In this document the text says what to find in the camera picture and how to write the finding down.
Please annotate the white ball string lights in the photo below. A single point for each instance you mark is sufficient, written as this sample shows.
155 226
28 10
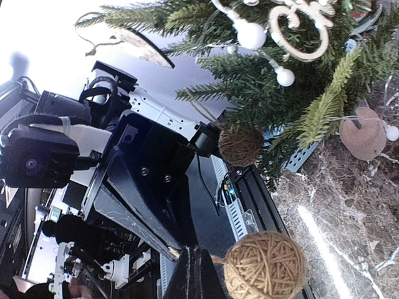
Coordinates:
308 79

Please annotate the twine ball ornament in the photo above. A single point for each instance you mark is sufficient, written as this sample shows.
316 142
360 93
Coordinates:
265 264
239 145

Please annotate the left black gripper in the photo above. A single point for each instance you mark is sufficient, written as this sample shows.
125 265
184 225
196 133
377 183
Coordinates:
142 186

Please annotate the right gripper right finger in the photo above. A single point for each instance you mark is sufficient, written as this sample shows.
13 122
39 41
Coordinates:
207 284

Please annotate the gold merry christmas sign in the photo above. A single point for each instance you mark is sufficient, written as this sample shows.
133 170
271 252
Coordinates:
300 28

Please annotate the white cable duct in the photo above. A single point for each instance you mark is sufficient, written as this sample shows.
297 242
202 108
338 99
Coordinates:
241 222

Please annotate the small green christmas tree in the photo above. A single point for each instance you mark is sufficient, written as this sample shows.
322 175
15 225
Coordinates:
241 77

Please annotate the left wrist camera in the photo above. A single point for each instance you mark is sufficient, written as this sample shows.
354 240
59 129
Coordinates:
47 151

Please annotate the light blue plastic basket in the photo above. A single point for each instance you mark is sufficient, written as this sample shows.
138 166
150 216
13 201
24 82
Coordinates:
299 152

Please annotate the black table front rail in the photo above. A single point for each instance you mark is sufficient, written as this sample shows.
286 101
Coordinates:
253 194

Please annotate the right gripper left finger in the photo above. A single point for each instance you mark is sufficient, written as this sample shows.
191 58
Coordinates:
181 285

